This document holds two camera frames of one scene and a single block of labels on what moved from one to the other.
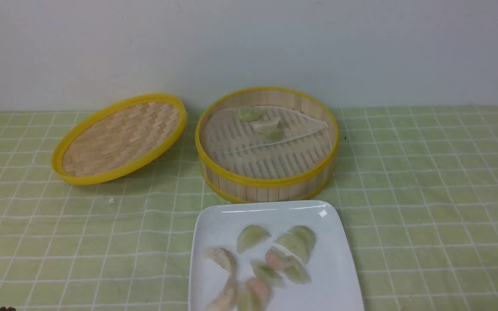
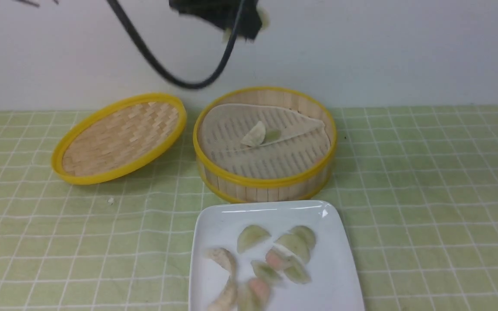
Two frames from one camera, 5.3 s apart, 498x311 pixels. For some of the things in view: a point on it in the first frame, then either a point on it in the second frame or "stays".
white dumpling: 260,126 → 255,136
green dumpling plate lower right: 297,275 stays
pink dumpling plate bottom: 260,294 stays
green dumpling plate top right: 308,234 stays
